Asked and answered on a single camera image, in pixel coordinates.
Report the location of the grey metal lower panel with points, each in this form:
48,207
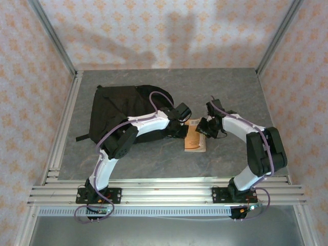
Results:
166,233

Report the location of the aluminium frame leg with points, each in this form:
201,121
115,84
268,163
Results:
25,228
306,225

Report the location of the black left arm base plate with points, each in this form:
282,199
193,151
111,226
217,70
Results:
116,192

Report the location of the aluminium table edge rail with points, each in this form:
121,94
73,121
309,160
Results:
166,180

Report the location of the aluminium table side rail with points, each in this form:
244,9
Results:
67,110

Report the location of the black backpack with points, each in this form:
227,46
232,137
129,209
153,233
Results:
115,105

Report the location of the orange book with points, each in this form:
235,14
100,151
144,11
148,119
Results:
194,143

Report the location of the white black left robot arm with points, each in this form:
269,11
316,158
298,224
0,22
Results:
151,124

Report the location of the aluminium front rail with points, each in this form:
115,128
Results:
166,194

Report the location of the green circuit board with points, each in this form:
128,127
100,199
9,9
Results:
98,210
252,207

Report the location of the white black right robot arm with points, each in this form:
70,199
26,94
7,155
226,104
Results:
235,125

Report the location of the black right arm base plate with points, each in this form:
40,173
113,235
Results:
217,194

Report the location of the aluminium frame post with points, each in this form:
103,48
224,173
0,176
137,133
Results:
279,34
52,33

